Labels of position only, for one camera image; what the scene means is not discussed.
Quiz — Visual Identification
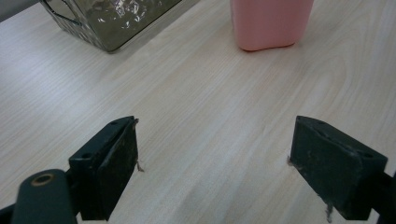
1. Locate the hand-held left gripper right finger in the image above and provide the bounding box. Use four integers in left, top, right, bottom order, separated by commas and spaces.
289, 115, 389, 221

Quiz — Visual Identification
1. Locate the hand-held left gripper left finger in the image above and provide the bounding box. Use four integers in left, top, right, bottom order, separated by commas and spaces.
68, 116, 140, 222

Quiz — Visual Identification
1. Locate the clear brown plastic container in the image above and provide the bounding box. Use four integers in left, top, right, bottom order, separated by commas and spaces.
40, 0, 183, 53

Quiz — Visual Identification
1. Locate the pink bottle with blue cap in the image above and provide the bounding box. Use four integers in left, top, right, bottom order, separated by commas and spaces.
229, 0, 315, 52

